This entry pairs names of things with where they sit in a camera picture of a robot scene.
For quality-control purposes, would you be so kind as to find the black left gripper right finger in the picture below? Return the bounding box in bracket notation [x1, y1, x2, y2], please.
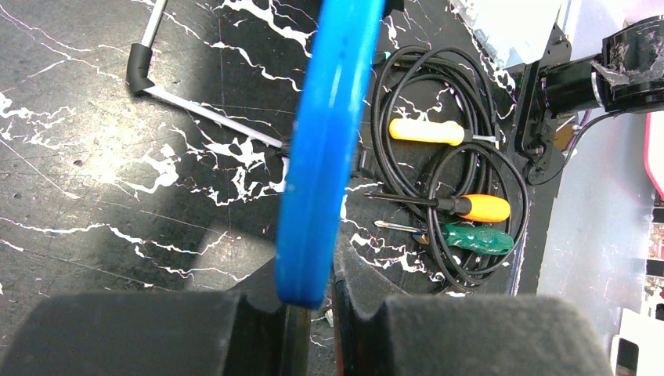
[331, 234, 613, 375]

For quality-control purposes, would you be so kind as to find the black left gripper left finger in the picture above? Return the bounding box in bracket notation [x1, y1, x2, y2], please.
[1, 262, 310, 375]

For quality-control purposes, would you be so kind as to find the blue framed whiteboard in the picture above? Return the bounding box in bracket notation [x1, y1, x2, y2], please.
[275, 1, 385, 309]

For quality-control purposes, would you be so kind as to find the metal whiteboard stand leg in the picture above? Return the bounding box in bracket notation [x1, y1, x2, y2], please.
[125, 0, 291, 157]

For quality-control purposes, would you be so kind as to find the clear plastic screw box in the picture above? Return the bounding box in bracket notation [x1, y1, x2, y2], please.
[450, 0, 561, 69]

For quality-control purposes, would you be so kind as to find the green handled screwdriver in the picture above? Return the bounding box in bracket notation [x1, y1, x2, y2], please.
[373, 220, 514, 255]

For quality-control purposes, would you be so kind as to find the orange handled screwdriver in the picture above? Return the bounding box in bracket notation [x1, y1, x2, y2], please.
[363, 192, 511, 223]

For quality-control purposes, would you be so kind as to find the yellow handled screwdriver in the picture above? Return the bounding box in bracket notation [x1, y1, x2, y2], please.
[388, 118, 497, 146]

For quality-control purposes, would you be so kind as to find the coiled black cable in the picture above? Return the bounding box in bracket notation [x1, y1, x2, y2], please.
[370, 45, 530, 295]

